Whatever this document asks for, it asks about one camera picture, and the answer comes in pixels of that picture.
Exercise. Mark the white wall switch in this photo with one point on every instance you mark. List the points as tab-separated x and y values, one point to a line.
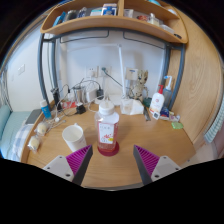
21	69

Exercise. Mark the bed with teal pillow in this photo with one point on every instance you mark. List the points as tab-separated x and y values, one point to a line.
11	133

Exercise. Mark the striped curtain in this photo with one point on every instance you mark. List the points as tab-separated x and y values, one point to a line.
3	91

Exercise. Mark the white wall outlet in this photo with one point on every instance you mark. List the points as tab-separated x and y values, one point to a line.
93	71

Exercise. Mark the flat round red coaster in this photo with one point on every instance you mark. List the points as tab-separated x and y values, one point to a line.
108	153

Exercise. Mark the brown tree-creature figurine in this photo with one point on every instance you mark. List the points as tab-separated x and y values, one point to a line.
139	86

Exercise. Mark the white charger block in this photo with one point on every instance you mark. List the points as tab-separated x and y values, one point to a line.
91	96

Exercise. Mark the steel tumbler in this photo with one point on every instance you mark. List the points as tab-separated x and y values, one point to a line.
78	95

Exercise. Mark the bun in plastic bag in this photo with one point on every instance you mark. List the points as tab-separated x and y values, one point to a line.
42	128
34	143

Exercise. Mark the black charger block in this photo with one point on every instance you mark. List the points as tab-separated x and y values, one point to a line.
80	108

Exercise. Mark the blue can with white cap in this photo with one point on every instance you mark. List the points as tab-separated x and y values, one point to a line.
46	109

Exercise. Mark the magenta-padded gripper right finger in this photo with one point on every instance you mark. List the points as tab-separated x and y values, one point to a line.
160	166

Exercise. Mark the black plug adapter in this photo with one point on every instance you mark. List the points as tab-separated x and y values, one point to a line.
100	93

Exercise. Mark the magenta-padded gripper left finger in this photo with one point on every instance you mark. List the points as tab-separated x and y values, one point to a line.
63	166

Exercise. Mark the white translucent bag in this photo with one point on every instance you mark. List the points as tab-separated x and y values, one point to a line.
131	107

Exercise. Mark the grey laptop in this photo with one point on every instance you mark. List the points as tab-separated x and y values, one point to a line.
34	116

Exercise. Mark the white pump lotion bottle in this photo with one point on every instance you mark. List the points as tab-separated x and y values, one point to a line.
156	103

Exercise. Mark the clear bottle with pink drink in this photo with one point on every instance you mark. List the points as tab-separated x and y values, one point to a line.
106	130

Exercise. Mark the wooden shelf unit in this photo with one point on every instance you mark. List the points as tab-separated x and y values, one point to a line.
110	25

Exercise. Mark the small green packet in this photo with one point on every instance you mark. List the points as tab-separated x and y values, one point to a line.
177	125

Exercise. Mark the black electric shaver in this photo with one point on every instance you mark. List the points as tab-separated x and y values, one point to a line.
56	98

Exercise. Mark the white cup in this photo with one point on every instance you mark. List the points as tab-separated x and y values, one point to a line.
75	140

